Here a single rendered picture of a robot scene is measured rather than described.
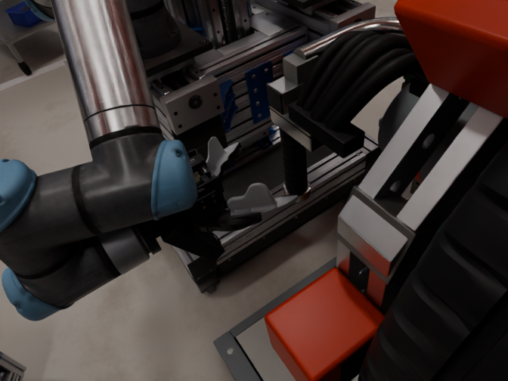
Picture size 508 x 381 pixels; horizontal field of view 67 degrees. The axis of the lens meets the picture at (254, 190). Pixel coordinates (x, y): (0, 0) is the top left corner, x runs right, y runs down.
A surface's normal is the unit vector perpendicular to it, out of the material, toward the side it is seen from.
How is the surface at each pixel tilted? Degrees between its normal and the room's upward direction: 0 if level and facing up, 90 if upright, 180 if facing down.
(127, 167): 42
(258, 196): 89
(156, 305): 0
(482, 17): 35
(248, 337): 0
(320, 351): 0
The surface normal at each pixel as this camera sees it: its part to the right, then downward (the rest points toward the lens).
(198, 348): -0.14, -0.68
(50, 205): 0.07, -0.02
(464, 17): -0.59, -0.28
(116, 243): 0.28, -0.11
